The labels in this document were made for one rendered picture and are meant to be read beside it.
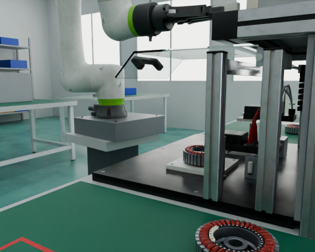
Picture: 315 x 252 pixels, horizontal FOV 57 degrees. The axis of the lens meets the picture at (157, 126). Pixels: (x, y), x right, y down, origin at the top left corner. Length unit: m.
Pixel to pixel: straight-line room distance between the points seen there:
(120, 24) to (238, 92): 4.86
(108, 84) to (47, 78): 7.40
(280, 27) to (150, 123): 0.94
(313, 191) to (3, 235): 0.51
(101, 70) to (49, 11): 7.58
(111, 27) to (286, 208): 0.68
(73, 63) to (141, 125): 0.40
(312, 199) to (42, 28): 8.50
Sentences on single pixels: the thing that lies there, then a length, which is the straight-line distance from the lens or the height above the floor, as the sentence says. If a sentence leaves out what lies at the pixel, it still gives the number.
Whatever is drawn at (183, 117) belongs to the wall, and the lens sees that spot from 6.14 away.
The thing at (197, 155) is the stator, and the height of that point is 0.81.
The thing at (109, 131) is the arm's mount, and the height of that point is 0.79.
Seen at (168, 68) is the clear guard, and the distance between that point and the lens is 0.85.
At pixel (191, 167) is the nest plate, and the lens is 0.75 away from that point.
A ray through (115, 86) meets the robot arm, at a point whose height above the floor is 0.97.
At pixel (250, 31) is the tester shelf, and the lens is 0.52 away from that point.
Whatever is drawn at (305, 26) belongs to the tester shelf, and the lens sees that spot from 0.51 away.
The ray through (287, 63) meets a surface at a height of 1.04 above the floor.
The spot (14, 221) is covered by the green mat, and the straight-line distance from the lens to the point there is 0.61.
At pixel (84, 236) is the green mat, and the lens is 0.52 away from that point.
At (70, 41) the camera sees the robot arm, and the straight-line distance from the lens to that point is 1.36.
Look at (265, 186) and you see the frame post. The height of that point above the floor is 0.82.
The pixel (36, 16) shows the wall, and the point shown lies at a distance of 8.73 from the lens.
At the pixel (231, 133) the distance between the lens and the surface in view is 0.74.
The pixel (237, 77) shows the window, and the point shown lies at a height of 1.05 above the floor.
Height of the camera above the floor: 1.00
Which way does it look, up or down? 9 degrees down
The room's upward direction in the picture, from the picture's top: straight up
